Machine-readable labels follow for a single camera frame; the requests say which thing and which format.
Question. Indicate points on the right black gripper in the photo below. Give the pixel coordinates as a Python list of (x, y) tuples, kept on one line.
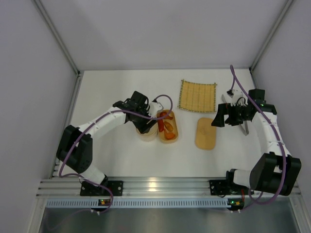
[(228, 114)]

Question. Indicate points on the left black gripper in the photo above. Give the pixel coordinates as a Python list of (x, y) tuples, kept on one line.
[(145, 122)]

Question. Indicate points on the bamboo sushi mat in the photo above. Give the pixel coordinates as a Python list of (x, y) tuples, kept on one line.
[(197, 97)]

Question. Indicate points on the orange toy fried piece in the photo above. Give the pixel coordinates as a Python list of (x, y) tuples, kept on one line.
[(166, 115)]

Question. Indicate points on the round tan lid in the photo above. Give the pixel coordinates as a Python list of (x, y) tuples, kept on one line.
[(147, 134)]

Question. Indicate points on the metal tongs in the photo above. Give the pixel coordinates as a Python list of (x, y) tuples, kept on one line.
[(244, 128)]

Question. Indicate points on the oblong tan box lid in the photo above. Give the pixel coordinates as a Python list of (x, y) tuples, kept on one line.
[(205, 138)]

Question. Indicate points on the small orange toy piece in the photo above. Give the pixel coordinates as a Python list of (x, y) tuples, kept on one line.
[(168, 126)]

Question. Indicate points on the oblong tan lunch box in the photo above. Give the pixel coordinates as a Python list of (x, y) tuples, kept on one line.
[(175, 129)]

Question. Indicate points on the orange toy chicken leg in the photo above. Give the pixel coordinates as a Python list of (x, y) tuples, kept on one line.
[(169, 135)]

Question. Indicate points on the red toy shrimp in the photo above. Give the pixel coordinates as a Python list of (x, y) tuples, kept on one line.
[(160, 125)]

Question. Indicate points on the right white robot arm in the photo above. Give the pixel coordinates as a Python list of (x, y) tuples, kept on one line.
[(276, 171)]

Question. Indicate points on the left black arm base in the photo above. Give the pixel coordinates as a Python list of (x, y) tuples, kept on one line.
[(90, 190)]

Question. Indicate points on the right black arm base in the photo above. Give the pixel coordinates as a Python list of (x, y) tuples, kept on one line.
[(222, 188)]

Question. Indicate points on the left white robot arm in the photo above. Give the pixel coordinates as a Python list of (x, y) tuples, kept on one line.
[(75, 149)]

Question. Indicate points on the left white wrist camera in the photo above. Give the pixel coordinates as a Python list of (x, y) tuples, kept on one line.
[(154, 108)]

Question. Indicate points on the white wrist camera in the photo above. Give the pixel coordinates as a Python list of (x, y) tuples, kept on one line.
[(234, 94), (154, 108)]

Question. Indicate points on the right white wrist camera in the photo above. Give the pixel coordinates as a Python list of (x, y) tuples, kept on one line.
[(234, 94)]

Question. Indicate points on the aluminium mounting rail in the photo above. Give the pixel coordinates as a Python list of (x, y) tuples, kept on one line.
[(133, 187)]

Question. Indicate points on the grey slotted cable duct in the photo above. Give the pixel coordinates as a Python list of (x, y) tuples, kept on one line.
[(144, 203)]

